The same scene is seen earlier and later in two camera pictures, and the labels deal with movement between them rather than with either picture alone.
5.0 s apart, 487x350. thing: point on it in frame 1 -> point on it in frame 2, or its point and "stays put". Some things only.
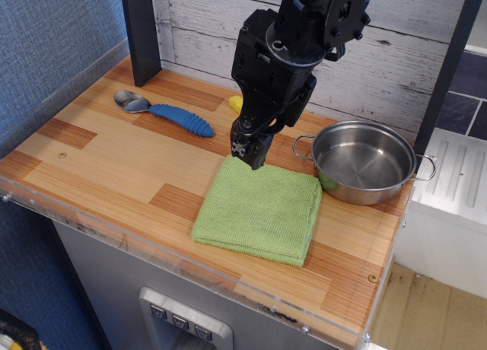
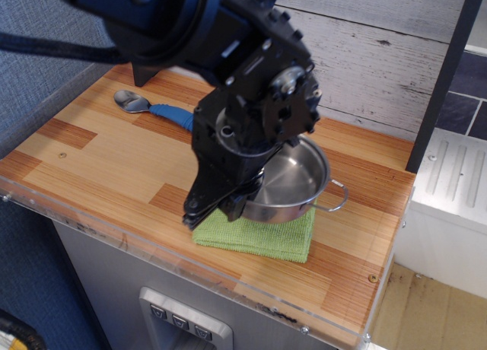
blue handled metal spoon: x=131 y=101 stays put
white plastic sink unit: x=444 y=232 stays put
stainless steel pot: x=364 y=163 -> x=295 y=179
